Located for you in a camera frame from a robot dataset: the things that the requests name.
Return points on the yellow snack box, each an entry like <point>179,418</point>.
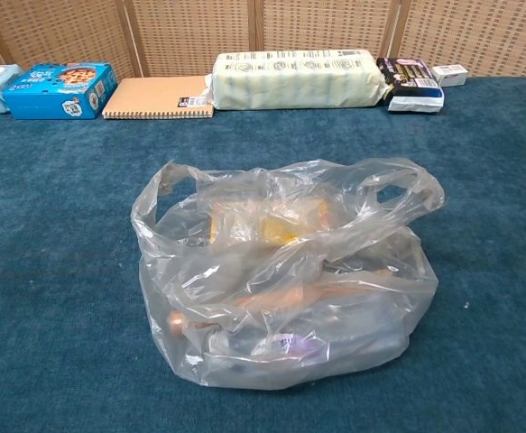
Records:
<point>280,225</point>

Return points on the orange sausage stick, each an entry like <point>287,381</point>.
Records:
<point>262,300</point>

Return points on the wicker folding screen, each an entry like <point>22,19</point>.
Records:
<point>190,36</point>

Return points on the clear plastic shopping bag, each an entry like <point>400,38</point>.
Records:
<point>226,288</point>

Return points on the blue cookie box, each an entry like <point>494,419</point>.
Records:
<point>50,97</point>

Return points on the brown spiral notebook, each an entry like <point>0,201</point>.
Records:
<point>154,97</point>

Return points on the dark small snack package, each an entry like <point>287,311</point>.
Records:
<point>411,81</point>

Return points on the blue carpet table cover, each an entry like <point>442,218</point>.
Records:
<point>64,270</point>

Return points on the long white tissue pack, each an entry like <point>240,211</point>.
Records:
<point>289,81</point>

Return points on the small white box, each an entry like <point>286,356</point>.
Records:
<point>452,76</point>

